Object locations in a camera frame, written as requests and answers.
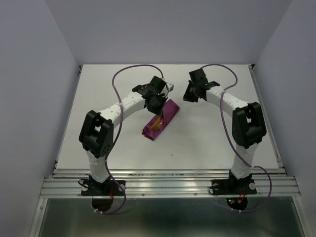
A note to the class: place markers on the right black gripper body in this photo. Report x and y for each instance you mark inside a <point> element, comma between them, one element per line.
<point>195,86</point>

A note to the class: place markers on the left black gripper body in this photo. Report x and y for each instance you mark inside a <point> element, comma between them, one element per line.
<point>160,95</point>

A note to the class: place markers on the purple cloth napkin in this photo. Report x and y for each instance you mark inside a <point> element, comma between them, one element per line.
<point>169,111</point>

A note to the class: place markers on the gold fork dark handle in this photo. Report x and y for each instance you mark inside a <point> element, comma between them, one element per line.
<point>160,119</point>

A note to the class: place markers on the gold knife dark handle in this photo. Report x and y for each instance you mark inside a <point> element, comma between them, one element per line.
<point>155,126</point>

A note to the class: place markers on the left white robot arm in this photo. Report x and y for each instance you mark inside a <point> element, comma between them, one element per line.
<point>97,132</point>

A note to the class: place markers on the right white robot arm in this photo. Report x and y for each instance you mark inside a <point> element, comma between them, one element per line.
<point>248,130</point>

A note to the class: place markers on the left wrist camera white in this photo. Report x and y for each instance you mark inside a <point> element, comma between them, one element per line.
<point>169,86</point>

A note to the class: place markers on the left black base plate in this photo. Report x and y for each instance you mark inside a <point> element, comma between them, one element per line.
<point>91,188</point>

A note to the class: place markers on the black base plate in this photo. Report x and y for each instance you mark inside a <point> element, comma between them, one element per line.
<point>225,187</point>
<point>91,188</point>

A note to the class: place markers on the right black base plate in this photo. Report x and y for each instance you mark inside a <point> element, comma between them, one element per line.
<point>225,187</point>

